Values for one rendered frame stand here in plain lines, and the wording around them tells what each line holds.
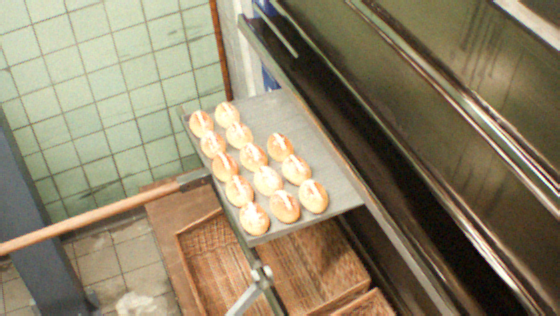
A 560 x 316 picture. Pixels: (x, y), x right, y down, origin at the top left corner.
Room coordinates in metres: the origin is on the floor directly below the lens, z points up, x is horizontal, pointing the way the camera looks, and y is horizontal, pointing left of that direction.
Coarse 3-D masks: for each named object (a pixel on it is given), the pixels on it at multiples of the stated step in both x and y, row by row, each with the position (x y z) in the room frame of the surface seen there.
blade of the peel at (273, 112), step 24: (264, 96) 1.72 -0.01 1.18; (216, 120) 1.64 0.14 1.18; (240, 120) 1.62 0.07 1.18; (264, 120) 1.60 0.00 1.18; (288, 120) 1.59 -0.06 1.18; (264, 144) 1.50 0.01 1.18; (312, 144) 1.47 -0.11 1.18; (240, 168) 1.41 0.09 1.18; (312, 168) 1.37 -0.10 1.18; (336, 168) 1.36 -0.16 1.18; (336, 192) 1.27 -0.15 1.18; (312, 216) 1.20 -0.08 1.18; (264, 240) 1.14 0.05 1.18
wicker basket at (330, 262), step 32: (192, 224) 1.67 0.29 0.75; (224, 224) 1.69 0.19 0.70; (320, 224) 1.55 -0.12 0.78; (192, 256) 1.66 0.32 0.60; (224, 256) 1.65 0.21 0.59; (288, 256) 1.61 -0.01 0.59; (320, 256) 1.50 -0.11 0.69; (352, 256) 1.34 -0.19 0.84; (192, 288) 1.49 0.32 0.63; (224, 288) 1.50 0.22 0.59; (320, 288) 1.44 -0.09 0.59; (352, 288) 1.23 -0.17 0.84
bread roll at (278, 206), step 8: (280, 192) 1.25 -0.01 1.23; (288, 192) 1.25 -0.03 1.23; (272, 200) 1.24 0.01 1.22; (280, 200) 1.22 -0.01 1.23; (288, 200) 1.21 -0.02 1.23; (272, 208) 1.22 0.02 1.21; (280, 208) 1.20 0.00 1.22; (288, 208) 1.19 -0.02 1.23; (296, 208) 1.20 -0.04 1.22; (280, 216) 1.19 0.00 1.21; (288, 216) 1.18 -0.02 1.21; (296, 216) 1.19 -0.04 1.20
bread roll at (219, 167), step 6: (216, 156) 1.42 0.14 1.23; (222, 156) 1.41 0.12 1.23; (228, 156) 1.41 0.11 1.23; (216, 162) 1.40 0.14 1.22; (222, 162) 1.39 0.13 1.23; (228, 162) 1.39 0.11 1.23; (234, 162) 1.40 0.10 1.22; (216, 168) 1.39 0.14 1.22; (222, 168) 1.38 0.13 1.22; (228, 168) 1.37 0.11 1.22; (234, 168) 1.38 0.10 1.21; (216, 174) 1.38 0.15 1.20; (222, 174) 1.37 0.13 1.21; (228, 174) 1.36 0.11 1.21; (234, 174) 1.37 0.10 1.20; (222, 180) 1.36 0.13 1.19
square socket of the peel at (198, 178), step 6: (204, 168) 1.40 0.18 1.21; (186, 174) 1.39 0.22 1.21; (192, 174) 1.38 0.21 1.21; (198, 174) 1.38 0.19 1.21; (204, 174) 1.38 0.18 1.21; (210, 174) 1.38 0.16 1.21; (180, 180) 1.37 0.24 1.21; (186, 180) 1.36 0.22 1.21; (192, 180) 1.36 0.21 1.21; (198, 180) 1.37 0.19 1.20; (204, 180) 1.37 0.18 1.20; (210, 180) 1.38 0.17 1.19; (180, 186) 1.35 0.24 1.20; (186, 186) 1.36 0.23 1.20; (192, 186) 1.36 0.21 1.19; (198, 186) 1.37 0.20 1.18
